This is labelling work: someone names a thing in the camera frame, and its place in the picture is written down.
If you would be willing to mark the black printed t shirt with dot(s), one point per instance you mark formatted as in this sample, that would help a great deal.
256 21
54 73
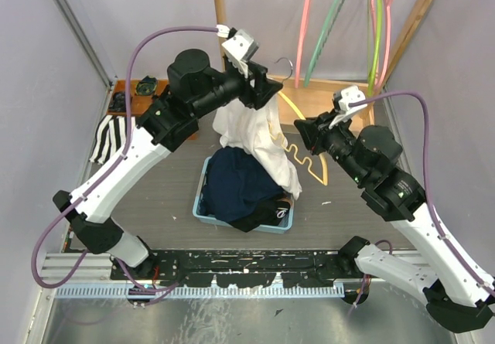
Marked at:
268 212

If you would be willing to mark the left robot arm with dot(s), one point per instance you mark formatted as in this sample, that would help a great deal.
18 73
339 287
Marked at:
194 89

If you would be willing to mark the pink plastic hanger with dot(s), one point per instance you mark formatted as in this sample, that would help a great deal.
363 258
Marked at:
385 47

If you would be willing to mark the lime green hanger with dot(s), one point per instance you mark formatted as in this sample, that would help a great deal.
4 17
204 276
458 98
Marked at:
375 18

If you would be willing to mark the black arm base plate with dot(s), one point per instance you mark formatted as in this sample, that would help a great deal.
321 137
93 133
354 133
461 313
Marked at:
249 268

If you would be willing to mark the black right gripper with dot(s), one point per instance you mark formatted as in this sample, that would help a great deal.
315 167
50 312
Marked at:
315 131

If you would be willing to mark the salmon pink hanger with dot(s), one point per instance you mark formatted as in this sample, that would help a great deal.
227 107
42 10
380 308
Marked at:
302 35

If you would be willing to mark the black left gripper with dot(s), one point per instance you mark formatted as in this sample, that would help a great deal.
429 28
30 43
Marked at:
256 97

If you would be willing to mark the black white striped cloth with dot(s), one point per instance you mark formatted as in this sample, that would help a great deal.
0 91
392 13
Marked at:
110 136

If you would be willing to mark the mint green hanger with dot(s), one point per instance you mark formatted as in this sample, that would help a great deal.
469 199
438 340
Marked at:
326 29

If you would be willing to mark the navy blue t shirt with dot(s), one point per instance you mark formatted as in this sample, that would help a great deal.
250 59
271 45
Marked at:
236 183

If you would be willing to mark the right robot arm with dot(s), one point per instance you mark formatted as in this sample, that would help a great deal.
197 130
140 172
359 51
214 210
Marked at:
452 297

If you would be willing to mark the light blue plastic basket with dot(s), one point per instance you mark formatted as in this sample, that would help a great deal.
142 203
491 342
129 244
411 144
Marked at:
284 226

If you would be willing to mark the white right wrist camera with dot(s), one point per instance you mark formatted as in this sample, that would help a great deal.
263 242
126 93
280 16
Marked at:
346 103

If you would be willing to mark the dark rolled item in tray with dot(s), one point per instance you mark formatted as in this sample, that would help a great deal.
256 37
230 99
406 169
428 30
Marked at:
117 104
146 86

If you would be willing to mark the white slotted cable duct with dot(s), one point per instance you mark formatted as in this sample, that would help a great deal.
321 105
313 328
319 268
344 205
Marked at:
276 290

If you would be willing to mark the white t shirt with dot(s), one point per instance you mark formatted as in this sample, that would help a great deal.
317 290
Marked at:
258 133

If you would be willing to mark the wooden clothes rack frame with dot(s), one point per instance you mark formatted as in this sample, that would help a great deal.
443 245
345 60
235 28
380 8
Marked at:
343 62

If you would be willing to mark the yellow hanger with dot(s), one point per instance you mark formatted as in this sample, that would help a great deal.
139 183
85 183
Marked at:
294 149

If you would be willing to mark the brown wooden compartment tray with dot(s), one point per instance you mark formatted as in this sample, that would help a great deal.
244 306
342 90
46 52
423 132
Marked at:
139 103

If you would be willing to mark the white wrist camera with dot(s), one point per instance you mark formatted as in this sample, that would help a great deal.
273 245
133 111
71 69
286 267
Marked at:
239 46
346 103

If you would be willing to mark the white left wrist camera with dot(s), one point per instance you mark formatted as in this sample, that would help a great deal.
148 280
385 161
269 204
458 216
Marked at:
239 46

